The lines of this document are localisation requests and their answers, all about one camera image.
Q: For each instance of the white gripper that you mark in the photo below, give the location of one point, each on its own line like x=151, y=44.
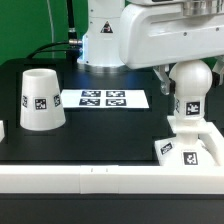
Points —
x=158, y=33

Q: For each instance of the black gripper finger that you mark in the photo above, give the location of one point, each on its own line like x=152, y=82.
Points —
x=218, y=72

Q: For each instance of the white lamp bulb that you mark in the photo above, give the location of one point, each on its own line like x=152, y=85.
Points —
x=193, y=80

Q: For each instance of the white lamp base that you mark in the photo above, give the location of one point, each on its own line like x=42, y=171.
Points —
x=183, y=150

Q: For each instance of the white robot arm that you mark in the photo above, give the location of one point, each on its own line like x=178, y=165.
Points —
x=100, y=44

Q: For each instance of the white lamp shade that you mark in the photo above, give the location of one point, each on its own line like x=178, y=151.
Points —
x=41, y=105

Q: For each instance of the white right fence bar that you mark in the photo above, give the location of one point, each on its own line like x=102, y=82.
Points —
x=200, y=136

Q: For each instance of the white fence bar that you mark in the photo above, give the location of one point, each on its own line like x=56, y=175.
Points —
x=2, y=132
x=200, y=136
x=113, y=179

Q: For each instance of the white marker sheet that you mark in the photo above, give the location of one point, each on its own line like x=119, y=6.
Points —
x=134, y=99

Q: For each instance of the white front fence bar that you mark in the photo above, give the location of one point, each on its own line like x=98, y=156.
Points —
x=113, y=179

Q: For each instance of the white left fence bar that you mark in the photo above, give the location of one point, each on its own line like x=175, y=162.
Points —
x=2, y=132

